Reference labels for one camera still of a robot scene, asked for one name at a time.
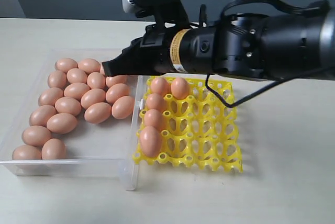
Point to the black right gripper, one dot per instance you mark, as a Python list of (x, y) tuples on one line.
[(148, 55)]

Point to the brown egg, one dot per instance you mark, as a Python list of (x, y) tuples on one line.
[(154, 118), (123, 107), (117, 91), (50, 96), (62, 123), (160, 85), (92, 96), (150, 141), (89, 65), (53, 149), (102, 70), (111, 81), (57, 79), (98, 113), (65, 64), (68, 105), (76, 75), (36, 136), (76, 90), (156, 101), (41, 115), (96, 80), (180, 88), (26, 152)]

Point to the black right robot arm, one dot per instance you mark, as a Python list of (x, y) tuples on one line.
[(299, 42)]

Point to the clear plastic bin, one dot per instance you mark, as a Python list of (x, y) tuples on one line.
[(102, 150)]

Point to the yellow plastic egg tray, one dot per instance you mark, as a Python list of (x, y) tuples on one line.
[(199, 131)]

